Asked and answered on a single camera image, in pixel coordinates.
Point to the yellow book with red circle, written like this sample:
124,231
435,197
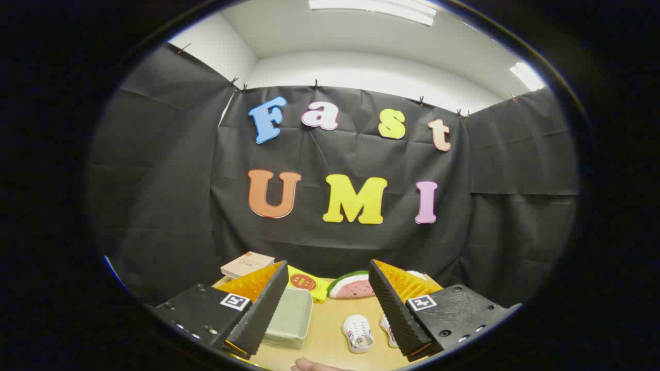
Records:
309,282

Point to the small ceiling light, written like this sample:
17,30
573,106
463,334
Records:
527,76

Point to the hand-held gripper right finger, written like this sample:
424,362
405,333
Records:
394,309

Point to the beige book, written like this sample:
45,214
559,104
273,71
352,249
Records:
245,264

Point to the watermelon slice plush toy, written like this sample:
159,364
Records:
353,287

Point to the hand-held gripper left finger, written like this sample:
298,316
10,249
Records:
268,309

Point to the white plush toy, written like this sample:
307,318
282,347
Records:
416,274

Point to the long ceiling light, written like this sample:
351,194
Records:
371,9

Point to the white canvas shoe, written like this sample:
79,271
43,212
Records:
356,330
386,327

